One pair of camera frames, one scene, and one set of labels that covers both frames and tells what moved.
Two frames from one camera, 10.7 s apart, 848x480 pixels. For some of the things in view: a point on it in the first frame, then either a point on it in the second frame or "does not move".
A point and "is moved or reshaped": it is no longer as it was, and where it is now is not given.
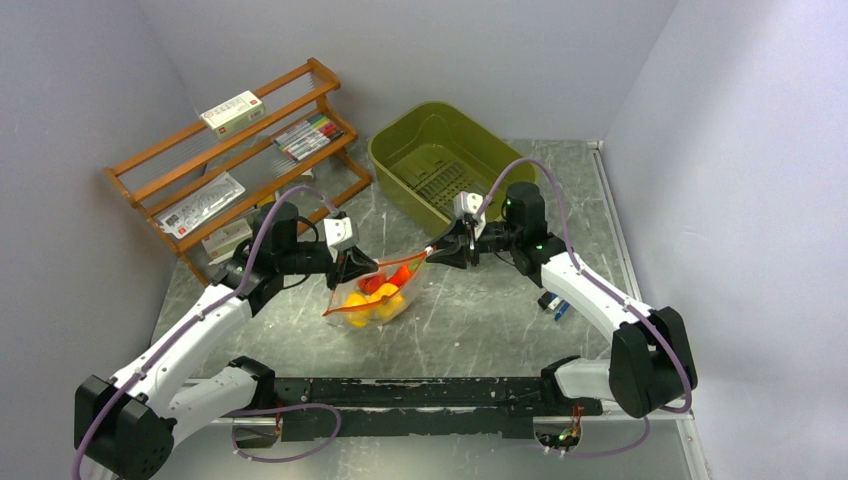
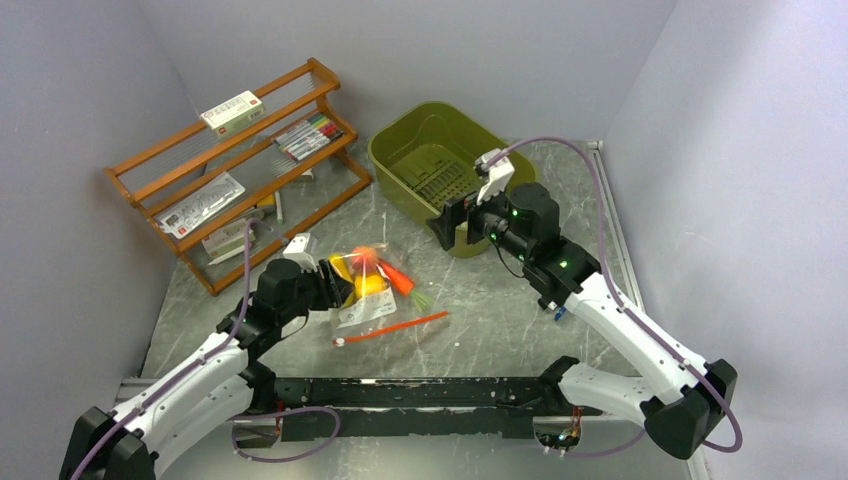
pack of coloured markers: x=308 y=136 does not move
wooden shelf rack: x=268 y=161 does not move
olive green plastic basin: x=425 y=155 does not move
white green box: x=233 y=113 does not move
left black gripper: x=351 y=264 to x=332 y=289
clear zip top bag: x=380 y=294 is moved or reshaped
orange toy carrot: x=401 y=276 is moved or reshaped
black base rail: x=356 y=408 does not move
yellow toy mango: x=357 y=318 is moved or reshaped
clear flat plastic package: x=176 y=218 does not move
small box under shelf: x=222 y=243 does not move
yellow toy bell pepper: x=386 y=302 to x=367 y=284
